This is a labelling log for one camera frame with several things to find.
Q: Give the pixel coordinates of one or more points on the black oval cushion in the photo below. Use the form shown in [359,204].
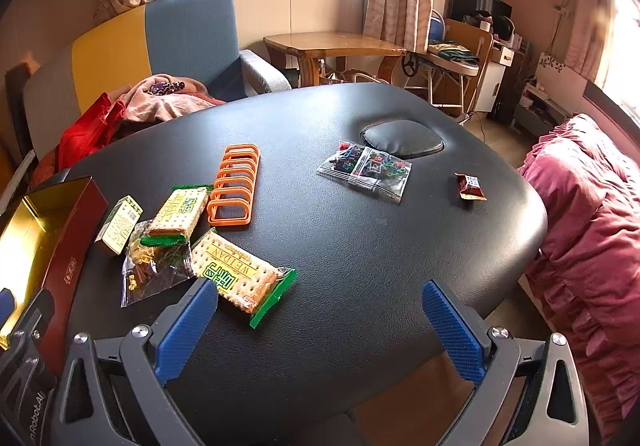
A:
[402,141]

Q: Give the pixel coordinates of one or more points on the wooden side table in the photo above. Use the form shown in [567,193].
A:
[335,44]

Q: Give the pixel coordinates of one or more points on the clear bag of brown pieces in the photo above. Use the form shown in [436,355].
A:
[150,271]

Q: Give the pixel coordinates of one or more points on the small green white box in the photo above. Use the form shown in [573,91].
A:
[117,226]

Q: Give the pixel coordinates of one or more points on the large cracker packet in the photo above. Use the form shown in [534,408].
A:
[235,271]

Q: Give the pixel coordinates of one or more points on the green cloth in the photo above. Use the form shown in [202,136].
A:
[450,51]

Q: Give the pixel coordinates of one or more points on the small cracker packet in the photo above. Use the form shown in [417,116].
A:
[177,211]

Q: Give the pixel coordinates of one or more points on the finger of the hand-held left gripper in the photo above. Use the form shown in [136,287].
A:
[5,306]

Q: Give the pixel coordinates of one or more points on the red box with gold interior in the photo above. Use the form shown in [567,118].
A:
[70,236]

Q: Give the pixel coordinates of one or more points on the pink ruffled bedspread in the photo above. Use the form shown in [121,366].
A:
[590,226]

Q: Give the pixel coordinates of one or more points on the white cabinet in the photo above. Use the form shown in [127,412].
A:
[492,76]

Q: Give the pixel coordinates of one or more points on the orange plastic rack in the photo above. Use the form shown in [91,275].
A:
[230,221]

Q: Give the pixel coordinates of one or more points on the wooden backed chair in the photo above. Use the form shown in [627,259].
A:
[465,34]

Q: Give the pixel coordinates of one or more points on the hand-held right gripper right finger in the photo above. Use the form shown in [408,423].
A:
[452,331]

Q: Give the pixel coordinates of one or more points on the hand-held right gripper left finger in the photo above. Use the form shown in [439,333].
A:
[185,331]

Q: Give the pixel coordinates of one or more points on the purple patterned cloth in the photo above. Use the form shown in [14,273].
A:
[165,87]

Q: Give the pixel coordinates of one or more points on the clear bag of colourful pieces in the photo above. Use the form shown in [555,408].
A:
[367,169]

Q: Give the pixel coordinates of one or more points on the blue round object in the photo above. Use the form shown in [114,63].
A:
[436,26]

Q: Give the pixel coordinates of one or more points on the red cloth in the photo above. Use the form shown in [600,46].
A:
[85,136]

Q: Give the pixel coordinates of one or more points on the black monitor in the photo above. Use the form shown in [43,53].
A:
[475,1]

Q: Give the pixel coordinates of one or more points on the blue yellow grey sofa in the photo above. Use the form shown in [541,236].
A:
[200,31]

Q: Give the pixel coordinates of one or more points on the small red snack packet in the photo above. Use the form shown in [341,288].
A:
[470,185]

